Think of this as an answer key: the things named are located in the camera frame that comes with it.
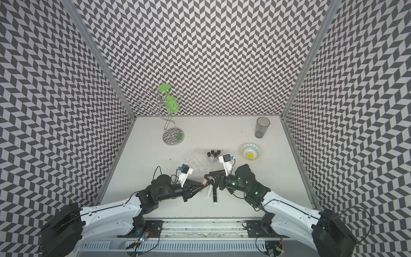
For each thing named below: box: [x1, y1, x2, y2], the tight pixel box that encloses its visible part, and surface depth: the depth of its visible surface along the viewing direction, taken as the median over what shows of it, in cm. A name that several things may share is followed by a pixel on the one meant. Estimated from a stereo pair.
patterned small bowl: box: [241, 142, 261, 161], surface depth 98 cm
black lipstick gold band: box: [212, 188, 218, 204], surface depth 84 cm
